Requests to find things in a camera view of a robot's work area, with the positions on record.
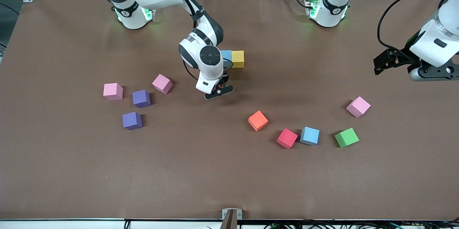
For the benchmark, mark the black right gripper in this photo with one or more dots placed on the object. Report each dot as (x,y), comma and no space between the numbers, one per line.
(226,78)

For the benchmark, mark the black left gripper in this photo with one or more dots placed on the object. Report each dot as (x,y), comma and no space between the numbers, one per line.
(404,55)

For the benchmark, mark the yellow foam cube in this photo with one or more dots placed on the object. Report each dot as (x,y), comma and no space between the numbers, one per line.
(237,58)

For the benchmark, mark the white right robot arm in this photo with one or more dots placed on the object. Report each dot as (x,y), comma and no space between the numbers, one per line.
(209,56)

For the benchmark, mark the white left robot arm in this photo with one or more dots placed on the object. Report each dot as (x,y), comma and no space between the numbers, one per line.
(333,10)

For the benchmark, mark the blue foam cube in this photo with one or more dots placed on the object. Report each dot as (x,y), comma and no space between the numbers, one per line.
(310,135)
(227,56)

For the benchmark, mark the orange foam cube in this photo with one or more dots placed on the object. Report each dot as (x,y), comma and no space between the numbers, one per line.
(258,120)

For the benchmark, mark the pink foam cube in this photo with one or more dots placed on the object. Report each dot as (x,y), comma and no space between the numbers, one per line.
(162,83)
(358,106)
(112,90)

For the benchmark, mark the purple foam cube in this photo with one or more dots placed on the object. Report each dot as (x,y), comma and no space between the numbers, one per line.
(131,120)
(141,98)

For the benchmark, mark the red foam cube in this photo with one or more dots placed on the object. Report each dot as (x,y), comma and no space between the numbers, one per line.
(287,138)

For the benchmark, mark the green foam cube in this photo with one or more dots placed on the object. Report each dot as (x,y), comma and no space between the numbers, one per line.
(346,137)

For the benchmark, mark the brown table mat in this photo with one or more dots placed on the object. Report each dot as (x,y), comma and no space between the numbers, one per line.
(229,178)

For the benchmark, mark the grey metal bracket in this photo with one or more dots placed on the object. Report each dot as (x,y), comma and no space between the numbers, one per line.
(225,214)

